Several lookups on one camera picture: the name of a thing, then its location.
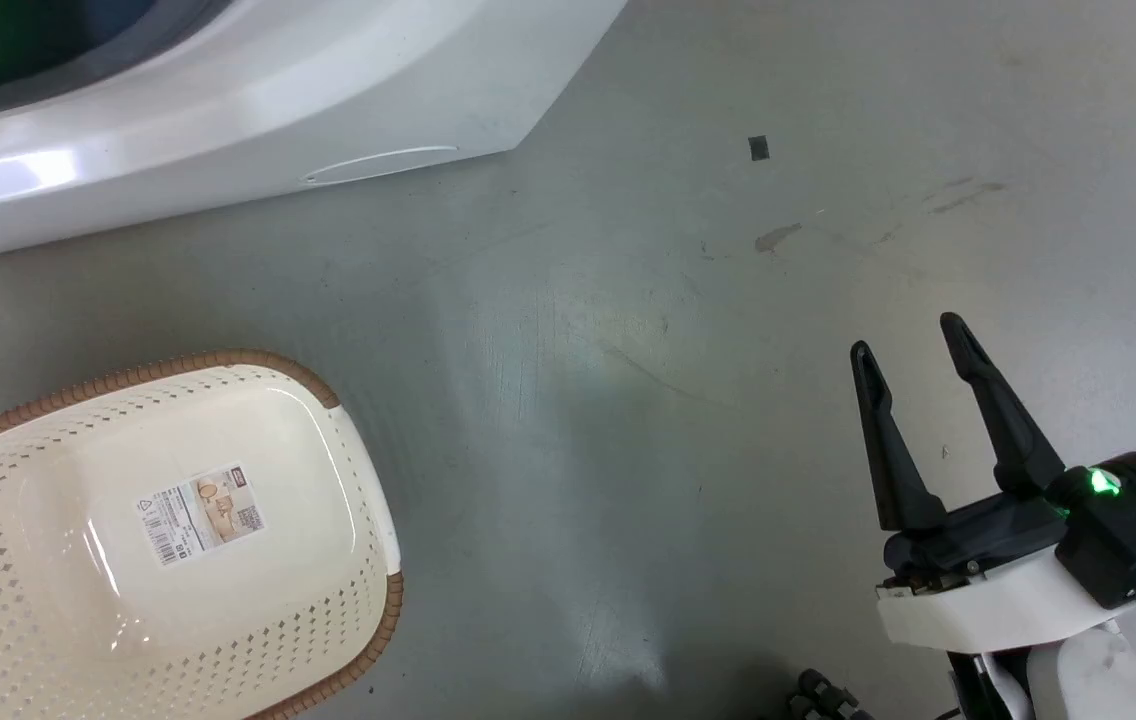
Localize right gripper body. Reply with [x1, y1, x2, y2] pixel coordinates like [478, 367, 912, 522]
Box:
[875, 489, 1130, 652]

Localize paper label sticker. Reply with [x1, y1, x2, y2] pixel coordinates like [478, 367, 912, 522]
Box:
[135, 466, 266, 568]

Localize washing machine filter flap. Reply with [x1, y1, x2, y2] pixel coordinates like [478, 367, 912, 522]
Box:
[300, 146, 461, 188]

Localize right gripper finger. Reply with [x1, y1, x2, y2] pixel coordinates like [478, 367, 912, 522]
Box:
[939, 312, 1067, 497]
[850, 340, 949, 533]

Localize white washing machine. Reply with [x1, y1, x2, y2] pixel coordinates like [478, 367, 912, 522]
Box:
[0, 0, 629, 269]

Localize cream laundry basket brown rim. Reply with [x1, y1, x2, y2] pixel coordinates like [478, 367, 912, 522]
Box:
[0, 349, 405, 720]

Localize dark washing machine door porthole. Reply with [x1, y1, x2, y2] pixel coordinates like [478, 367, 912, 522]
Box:
[0, 0, 232, 127]

